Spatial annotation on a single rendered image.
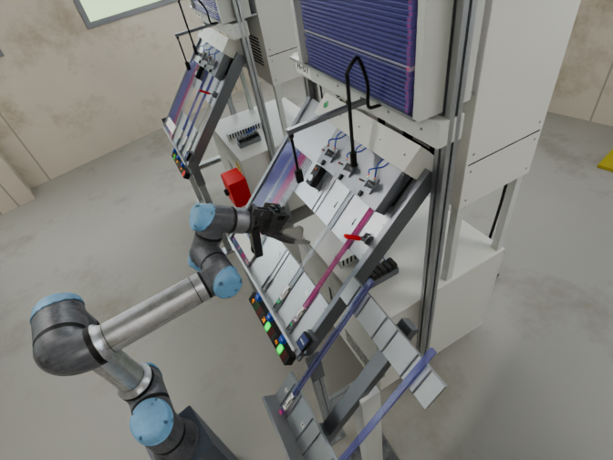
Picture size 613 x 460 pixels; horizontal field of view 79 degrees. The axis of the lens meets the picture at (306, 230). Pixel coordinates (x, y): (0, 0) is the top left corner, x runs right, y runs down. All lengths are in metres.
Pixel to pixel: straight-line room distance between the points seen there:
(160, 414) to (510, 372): 1.57
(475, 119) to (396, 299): 0.73
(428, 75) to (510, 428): 1.56
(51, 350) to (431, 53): 1.03
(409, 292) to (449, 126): 0.75
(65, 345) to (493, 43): 1.19
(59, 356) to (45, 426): 1.59
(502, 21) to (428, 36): 0.23
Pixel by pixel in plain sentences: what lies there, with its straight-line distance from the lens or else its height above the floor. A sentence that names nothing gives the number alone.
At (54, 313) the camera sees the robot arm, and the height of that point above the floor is 1.19.
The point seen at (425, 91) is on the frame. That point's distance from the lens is 0.92.
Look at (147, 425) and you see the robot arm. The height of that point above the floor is 0.77.
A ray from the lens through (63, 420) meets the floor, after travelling 2.52.
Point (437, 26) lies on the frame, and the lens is 0.89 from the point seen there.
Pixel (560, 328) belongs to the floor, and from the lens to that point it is 2.35.
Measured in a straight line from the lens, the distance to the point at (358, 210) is 1.20.
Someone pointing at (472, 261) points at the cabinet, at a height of 0.62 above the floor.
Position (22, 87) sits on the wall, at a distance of 4.50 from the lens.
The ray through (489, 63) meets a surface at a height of 1.46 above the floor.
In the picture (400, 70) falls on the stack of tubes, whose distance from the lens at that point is 0.97.
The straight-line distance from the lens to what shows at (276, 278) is 1.41.
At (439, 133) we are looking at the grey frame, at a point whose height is 1.35.
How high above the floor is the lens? 1.83
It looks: 42 degrees down
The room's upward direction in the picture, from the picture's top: 12 degrees counter-clockwise
